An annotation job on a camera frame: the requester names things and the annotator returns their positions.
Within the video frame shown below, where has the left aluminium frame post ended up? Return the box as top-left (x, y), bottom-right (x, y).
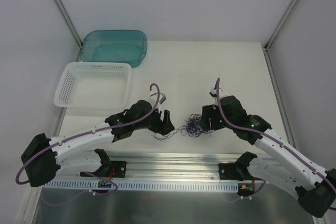
top-left (53, 0), bottom-right (83, 48)

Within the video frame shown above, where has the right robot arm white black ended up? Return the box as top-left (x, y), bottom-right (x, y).
top-left (201, 92), bottom-right (335, 218)

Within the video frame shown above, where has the white slotted cable duct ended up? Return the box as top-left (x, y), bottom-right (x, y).
top-left (43, 178), bottom-right (238, 193)

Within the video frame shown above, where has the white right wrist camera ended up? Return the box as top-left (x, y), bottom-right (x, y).
top-left (209, 88), bottom-right (225, 98)

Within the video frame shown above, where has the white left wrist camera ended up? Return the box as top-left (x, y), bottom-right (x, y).
top-left (149, 91), bottom-right (166, 111)

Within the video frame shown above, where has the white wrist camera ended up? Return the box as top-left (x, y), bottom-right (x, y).
top-left (209, 88), bottom-right (225, 98)
top-left (149, 91), bottom-right (166, 111)

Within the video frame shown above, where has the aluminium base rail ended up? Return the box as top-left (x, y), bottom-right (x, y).
top-left (35, 152), bottom-right (297, 184)

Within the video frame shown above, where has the teal translucent plastic tub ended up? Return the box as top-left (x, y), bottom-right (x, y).
top-left (80, 30), bottom-right (148, 68)

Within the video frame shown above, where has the aluminium frame post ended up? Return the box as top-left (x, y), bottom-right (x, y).
top-left (264, 0), bottom-right (300, 52)
top-left (53, 0), bottom-right (83, 48)

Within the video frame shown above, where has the right aluminium frame post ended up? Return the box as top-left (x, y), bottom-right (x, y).
top-left (264, 0), bottom-right (300, 52)

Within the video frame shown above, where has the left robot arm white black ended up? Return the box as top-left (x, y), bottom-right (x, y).
top-left (15, 100), bottom-right (175, 187)

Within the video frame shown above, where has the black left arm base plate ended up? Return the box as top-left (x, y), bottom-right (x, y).
top-left (108, 161), bottom-right (127, 178)

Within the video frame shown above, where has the white perforated plastic basket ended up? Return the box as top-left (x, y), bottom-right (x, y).
top-left (54, 62), bottom-right (132, 110)

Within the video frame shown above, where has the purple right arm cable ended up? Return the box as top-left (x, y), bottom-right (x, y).
top-left (214, 78), bottom-right (336, 200)

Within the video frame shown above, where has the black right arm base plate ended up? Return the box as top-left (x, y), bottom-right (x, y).
top-left (218, 163), bottom-right (253, 181)

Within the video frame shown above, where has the purple black cable bundle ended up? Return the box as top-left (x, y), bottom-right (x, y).
top-left (153, 113), bottom-right (213, 141)

